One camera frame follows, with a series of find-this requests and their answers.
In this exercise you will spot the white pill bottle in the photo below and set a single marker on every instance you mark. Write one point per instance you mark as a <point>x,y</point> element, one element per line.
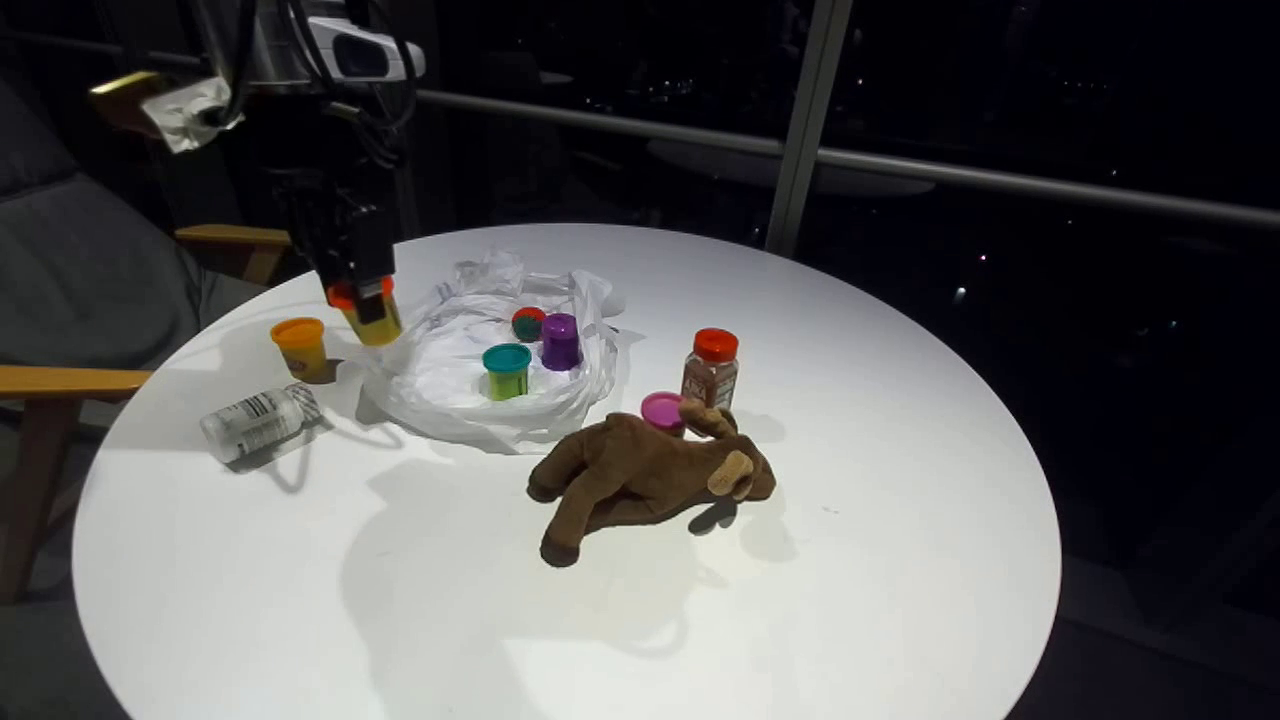
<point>256,426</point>

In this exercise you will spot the pink lid dough tub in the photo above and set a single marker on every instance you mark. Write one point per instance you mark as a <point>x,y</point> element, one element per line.
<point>662,408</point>

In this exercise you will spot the red cap spice jar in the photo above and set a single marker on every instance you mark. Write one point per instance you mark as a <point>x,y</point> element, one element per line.
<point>708,368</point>

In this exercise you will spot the brown plush animal toy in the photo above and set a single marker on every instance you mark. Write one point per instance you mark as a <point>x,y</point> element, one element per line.
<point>627,472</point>

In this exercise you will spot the white plastic bag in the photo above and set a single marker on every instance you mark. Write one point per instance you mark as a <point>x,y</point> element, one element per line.
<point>466,403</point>

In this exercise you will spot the grey armchair with wooden arms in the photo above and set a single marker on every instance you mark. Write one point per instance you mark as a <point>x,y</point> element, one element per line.
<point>80,273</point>

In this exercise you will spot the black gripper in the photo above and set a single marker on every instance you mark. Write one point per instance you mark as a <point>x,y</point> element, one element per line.
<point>334,186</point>

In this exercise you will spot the grey metal window rail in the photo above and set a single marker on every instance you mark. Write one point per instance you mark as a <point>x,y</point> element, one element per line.
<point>1012,186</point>

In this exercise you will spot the purple lid dough tub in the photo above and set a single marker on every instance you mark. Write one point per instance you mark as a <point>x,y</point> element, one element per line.
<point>561,345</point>

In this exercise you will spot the orange lid dough tub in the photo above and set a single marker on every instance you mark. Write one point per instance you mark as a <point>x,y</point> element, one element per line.
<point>371,310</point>

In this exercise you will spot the teal lid dough tub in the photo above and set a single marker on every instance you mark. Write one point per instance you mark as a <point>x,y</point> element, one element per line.
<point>507,368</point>

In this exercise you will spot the yellow lid dough tub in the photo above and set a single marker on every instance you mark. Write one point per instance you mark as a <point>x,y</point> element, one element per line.
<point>300,348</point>

